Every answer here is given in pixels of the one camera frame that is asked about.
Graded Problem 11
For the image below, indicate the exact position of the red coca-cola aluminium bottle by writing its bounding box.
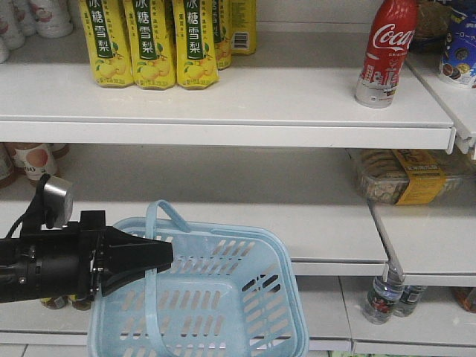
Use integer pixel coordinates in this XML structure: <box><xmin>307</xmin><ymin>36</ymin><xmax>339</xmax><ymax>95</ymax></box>
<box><xmin>354</xmin><ymin>0</ymin><xmax>418</xmax><ymax>109</ymax></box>

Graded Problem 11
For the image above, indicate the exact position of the clear cookie box yellow label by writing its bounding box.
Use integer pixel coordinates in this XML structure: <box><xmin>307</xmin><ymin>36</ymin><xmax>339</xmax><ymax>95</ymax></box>
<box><xmin>352</xmin><ymin>149</ymin><xmax>473</xmax><ymax>205</ymax></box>

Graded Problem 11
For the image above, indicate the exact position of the blue cookie cup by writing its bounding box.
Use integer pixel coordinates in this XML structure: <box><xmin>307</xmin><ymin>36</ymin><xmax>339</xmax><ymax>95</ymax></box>
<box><xmin>438</xmin><ymin>3</ymin><xmax>475</xmax><ymax>89</ymax></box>

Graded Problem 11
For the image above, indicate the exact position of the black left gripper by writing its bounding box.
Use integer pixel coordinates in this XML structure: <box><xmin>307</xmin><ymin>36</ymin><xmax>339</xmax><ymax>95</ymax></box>
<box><xmin>76</xmin><ymin>210</ymin><xmax>173</xmax><ymax>300</ymax></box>

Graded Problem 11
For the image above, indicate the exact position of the white metal shelf unit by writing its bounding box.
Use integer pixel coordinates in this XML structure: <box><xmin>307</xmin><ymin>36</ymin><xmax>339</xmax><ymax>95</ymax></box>
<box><xmin>1</xmin><ymin>24</ymin><xmax>475</xmax><ymax>356</ymax></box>

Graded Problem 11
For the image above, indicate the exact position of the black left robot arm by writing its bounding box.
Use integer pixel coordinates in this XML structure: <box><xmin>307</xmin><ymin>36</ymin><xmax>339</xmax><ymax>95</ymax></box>
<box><xmin>1</xmin><ymin>210</ymin><xmax>173</xmax><ymax>303</ymax></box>

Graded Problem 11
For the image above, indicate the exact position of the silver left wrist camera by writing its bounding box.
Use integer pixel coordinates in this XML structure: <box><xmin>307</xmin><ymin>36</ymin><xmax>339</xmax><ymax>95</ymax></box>
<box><xmin>40</xmin><ymin>174</ymin><xmax>73</xmax><ymax>229</ymax></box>

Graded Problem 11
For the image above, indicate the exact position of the orange C100 juice bottle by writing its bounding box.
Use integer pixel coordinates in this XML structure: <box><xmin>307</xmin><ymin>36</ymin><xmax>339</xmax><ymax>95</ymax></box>
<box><xmin>13</xmin><ymin>143</ymin><xmax>59</xmax><ymax>185</ymax></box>

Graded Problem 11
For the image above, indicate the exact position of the clear water bottle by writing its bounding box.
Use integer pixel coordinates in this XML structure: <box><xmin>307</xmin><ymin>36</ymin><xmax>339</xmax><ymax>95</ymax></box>
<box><xmin>393</xmin><ymin>285</ymin><xmax>428</xmax><ymax>318</ymax></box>
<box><xmin>363</xmin><ymin>276</ymin><xmax>404</xmax><ymax>324</ymax></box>

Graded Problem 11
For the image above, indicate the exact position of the light blue plastic basket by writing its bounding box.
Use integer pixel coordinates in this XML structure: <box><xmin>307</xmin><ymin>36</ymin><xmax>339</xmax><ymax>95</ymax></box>
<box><xmin>87</xmin><ymin>200</ymin><xmax>309</xmax><ymax>356</ymax></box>

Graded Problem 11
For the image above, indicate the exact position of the yellow pear drink bottle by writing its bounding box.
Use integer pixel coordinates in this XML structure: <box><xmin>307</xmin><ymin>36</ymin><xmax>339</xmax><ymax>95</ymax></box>
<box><xmin>212</xmin><ymin>0</ymin><xmax>231</xmax><ymax>70</ymax></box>
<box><xmin>231</xmin><ymin>0</ymin><xmax>257</xmax><ymax>55</ymax></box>
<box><xmin>172</xmin><ymin>0</ymin><xmax>219</xmax><ymax>89</ymax></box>
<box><xmin>79</xmin><ymin>0</ymin><xmax>134</xmax><ymax>88</ymax></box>
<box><xmin>123</xmin><ymin>0</ymin><xmax>176</xmax><ymax>90</ymax></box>

